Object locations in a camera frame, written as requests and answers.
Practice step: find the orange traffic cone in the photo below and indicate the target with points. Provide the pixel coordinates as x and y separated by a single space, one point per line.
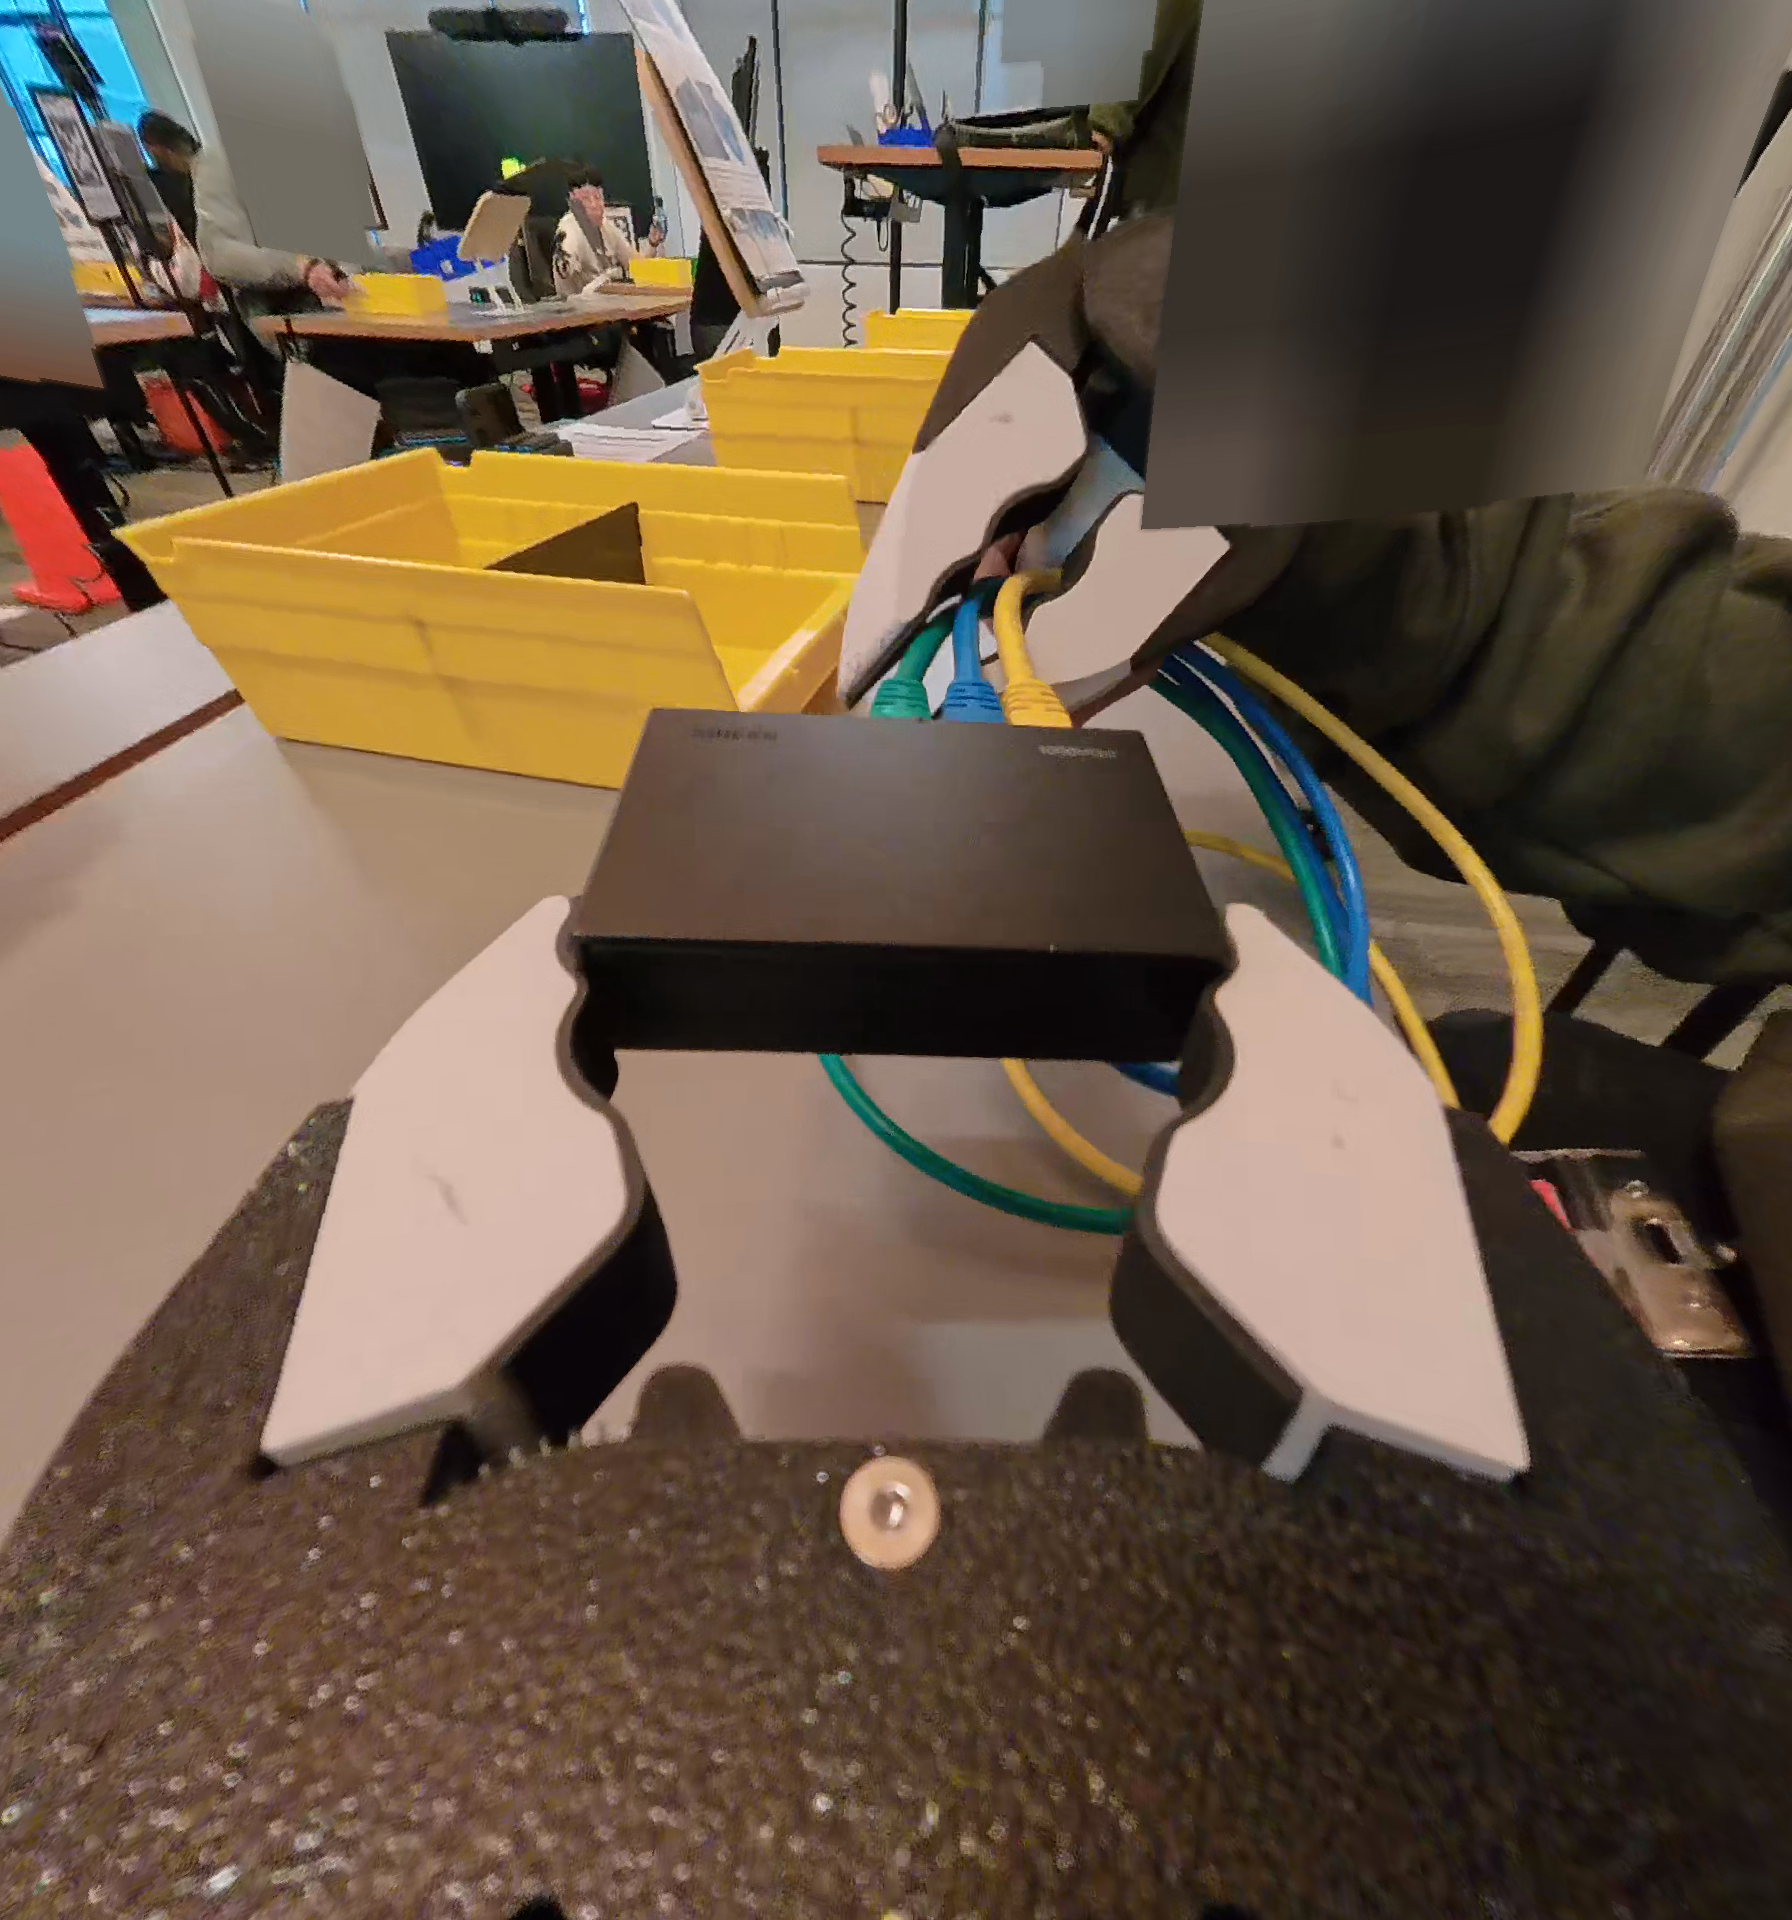
48 525

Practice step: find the black network switch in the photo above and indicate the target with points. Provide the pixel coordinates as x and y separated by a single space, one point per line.
897 841

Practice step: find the small yellow bin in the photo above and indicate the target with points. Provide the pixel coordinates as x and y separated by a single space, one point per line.
392 296

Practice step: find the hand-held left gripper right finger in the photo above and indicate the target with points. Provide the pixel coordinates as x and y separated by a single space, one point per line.
1332 1199

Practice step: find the wooden clipboard with sheet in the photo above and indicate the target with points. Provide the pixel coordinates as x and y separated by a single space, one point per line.
731 195

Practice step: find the yellow plastic bin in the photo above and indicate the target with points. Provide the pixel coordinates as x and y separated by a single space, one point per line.
911 326
387 629
822 419

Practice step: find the black standing desk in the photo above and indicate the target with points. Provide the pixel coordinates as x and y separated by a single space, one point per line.
956 157

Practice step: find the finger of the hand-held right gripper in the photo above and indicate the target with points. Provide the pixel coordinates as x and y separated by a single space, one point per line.
1121 616
986 428

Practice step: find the grey cardboard sheet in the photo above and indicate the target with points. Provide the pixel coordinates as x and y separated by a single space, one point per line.
327 428

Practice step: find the wooden work table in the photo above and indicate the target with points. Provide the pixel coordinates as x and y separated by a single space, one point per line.
536 313

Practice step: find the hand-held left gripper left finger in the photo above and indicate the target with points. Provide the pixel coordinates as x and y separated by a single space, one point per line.
447 1199

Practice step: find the metal clamp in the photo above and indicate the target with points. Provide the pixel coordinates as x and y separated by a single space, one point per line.
1660 1260

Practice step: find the person's olive jacket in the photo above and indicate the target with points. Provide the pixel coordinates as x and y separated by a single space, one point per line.
1046 300

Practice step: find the black wall monitor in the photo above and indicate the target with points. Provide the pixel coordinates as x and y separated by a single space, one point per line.
520 120

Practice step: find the person's right forearm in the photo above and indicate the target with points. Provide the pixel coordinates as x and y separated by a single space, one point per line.
1587 705

